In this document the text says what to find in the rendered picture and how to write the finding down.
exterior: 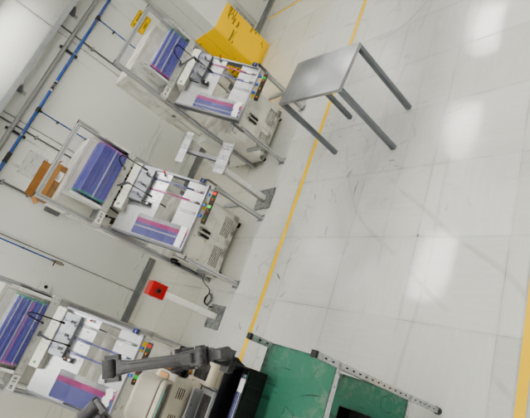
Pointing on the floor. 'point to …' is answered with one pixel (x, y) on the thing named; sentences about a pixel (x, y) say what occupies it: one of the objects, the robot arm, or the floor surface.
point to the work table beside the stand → (303, 88)
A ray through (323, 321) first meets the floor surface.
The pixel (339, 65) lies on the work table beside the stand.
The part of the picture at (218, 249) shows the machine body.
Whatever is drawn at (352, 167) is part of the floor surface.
